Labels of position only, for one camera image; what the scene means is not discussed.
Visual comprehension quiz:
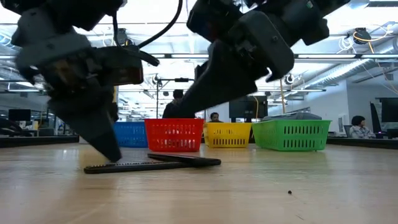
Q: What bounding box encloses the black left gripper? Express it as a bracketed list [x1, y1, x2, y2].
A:
[11, 11, 123, 163]

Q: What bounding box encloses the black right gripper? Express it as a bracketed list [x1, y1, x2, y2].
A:
[175, 10, 295, 119]

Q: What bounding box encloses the dark grey plastic bottle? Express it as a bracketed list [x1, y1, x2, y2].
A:
[262, 114, 295, 122]
[289, 112, 323, 122]

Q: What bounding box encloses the blue plastic basket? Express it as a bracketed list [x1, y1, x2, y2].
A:
[113, 121, 149, 148]

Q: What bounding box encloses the white square column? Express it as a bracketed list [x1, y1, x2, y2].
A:
[205, 102, 231, 123]

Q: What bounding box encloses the black monitor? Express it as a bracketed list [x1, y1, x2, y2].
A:
[8, 109, 32, 122]
[229, 95, 269, 119]
[379, 98, 398, 123]

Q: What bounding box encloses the yellow plastic basket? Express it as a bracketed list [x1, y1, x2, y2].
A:
[203, 122, 253, 149]

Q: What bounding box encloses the red plastic basket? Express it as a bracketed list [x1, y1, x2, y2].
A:
[144, 118, 205, 152]

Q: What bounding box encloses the green plastic basket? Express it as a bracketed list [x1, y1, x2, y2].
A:
[251, 119, 333, 152]

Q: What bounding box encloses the black metal rig frame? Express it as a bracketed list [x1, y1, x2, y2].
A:
[155, 78, 207, 119]

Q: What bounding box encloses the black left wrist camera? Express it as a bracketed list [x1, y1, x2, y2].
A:
[95, 45, 145, 86]

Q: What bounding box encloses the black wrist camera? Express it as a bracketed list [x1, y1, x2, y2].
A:
[95, 45, 145, 86]
[186, 0, 244, 43]

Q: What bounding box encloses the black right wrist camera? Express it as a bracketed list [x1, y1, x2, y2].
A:
[186, 0, 244, 43]

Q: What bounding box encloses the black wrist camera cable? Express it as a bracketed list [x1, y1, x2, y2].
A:
[136, 0, 184, 67]

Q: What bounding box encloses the yellow hanging rope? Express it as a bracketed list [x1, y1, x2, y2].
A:
[279, 79, 286, 121]

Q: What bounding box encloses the silver ventilation duct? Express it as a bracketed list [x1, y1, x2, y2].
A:
[304, 58, 377, 91]

